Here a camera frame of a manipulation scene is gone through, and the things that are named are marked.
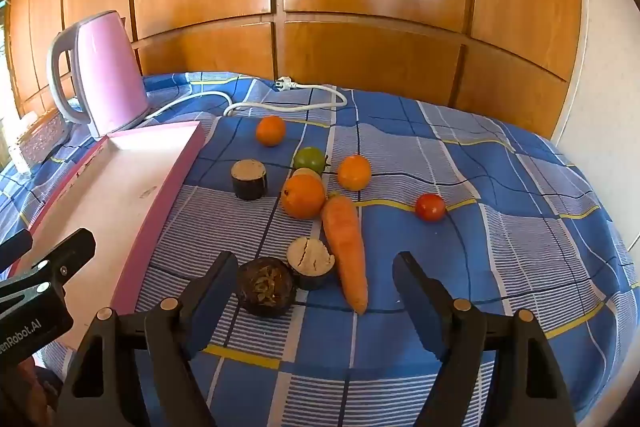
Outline green lime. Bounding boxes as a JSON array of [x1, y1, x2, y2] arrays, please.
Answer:
[[293, 147, 328, 174]]

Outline silver patterned box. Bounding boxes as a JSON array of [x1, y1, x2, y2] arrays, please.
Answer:
[[17, 109, 71, 165]]

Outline pink shallow cardboard tray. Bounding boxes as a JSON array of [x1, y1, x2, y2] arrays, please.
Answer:
[[9, 121, 207, 358]]

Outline white power cable with plug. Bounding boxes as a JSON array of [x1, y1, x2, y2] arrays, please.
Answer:
[[145, 77, 348, 118]]

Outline dark round halved fruit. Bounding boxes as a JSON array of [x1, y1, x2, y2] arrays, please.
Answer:
[[236, 258, 296, 319]]

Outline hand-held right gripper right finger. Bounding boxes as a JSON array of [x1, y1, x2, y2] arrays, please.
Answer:
[[392, 251, 578, 427]]

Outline carrot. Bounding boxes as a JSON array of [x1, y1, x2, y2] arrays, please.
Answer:
[[320, 192, 369, 315]]

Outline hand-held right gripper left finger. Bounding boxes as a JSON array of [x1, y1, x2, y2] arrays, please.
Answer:
[[57, 251, 240, 427]]

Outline small orange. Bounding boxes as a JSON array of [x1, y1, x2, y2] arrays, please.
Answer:
[[337, 155, 373, 192], [255, 115, 287, 148]]

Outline blue plaid cloth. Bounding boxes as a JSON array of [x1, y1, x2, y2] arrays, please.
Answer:
[[0, 71, 640, 427]]

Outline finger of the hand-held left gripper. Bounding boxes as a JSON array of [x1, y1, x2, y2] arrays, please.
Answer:
[[12, 228, 97, 303], [0, 231, 34, 273]]

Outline large orange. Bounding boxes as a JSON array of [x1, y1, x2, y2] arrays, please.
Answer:
[[281, 175, 327, 220]]

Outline pink electric kettle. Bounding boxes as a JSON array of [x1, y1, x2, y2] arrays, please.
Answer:
[[46, 10, 150, 138]]

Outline red tomato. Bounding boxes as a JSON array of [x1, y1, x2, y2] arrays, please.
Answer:
[[415, 193, 446, 223]]

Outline dark cylinder cracked white top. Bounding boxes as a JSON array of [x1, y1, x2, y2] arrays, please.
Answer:
[[286, 236, 336, 291]]

